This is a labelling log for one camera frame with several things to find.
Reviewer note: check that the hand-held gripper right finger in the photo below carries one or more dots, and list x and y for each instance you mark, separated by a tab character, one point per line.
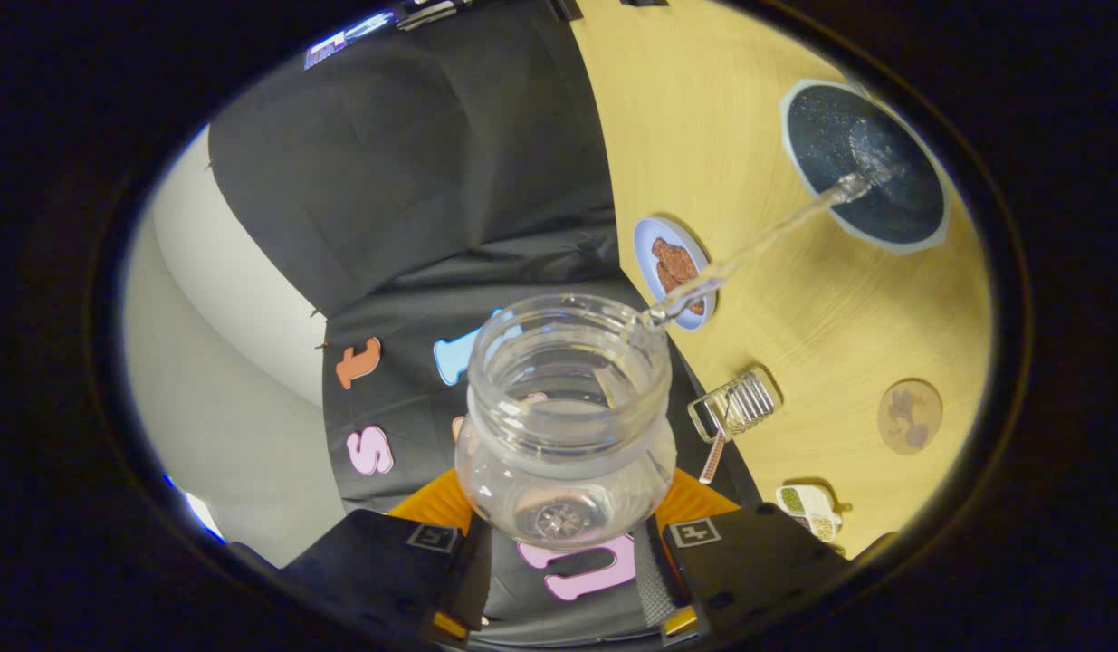
660	589

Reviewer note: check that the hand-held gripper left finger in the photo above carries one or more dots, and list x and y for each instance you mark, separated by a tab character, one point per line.
475	580

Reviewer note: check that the clear plastic bottle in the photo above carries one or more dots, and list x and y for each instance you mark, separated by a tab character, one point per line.
568	444

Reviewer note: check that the round brown coaster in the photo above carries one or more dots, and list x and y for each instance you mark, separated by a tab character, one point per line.
910	417

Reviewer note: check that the white cup with dark inside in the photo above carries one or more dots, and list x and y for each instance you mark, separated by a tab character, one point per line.
902	217

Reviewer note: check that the thin pink stick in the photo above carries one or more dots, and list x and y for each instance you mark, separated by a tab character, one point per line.
712	460

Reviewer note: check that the white divided dish of grains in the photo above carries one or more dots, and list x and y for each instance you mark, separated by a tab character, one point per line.
807	512

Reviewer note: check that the small ribbed glass jar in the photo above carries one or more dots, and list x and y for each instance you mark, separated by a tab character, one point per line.
740	405

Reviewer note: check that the brown food piece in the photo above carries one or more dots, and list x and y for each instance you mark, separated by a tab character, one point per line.
696	306
672	258

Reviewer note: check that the light blue plate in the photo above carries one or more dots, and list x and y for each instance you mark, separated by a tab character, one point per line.
644	249

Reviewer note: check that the black backdrop cloth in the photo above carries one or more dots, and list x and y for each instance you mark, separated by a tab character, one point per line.
414	163

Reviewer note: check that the wooden table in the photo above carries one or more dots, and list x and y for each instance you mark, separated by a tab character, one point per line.
703	118

